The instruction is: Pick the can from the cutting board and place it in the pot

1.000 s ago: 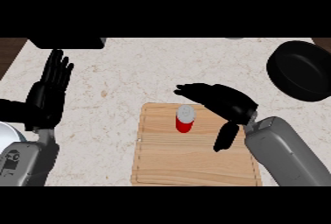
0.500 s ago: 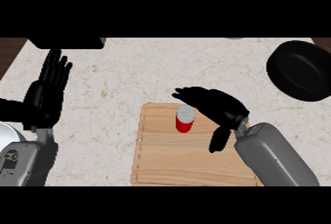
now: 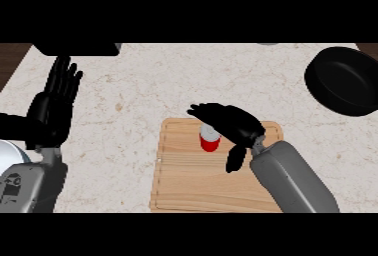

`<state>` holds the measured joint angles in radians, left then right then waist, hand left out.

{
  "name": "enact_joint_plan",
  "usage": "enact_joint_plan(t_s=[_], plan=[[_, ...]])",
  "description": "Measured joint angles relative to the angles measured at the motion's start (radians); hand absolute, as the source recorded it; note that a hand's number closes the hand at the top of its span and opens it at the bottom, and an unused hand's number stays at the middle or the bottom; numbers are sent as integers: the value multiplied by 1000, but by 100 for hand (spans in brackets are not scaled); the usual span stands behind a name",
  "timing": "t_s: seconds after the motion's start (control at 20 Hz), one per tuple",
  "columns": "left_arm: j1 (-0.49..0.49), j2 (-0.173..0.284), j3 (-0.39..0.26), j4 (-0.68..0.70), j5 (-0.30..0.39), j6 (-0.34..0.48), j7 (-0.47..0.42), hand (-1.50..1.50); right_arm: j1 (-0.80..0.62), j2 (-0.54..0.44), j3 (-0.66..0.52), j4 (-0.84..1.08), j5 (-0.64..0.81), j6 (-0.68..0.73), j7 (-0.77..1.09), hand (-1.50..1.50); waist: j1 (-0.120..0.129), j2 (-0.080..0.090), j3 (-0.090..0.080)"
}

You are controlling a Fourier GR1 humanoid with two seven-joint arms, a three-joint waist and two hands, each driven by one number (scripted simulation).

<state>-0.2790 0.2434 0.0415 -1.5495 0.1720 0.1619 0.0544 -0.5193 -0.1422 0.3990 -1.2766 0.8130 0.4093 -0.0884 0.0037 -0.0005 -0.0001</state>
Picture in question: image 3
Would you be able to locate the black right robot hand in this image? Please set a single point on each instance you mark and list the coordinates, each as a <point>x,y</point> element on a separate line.
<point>233,121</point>

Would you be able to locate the white round object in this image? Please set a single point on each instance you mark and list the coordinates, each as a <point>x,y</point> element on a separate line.
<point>10,154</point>

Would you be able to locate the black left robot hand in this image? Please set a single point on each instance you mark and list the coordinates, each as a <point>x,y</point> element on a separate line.
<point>52,113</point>

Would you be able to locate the light wooden cutting board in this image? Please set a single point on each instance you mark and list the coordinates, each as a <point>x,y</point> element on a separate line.
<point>196,186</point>

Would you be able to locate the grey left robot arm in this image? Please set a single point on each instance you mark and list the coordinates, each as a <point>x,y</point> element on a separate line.
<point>34,186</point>

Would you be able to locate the black round pot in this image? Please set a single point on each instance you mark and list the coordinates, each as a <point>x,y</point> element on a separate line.
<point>344,81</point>

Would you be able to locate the red can with silver top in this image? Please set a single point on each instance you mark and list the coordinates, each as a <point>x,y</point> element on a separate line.
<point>210,144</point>

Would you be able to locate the black flat appliance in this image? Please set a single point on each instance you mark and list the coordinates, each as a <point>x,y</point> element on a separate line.
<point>75,49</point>

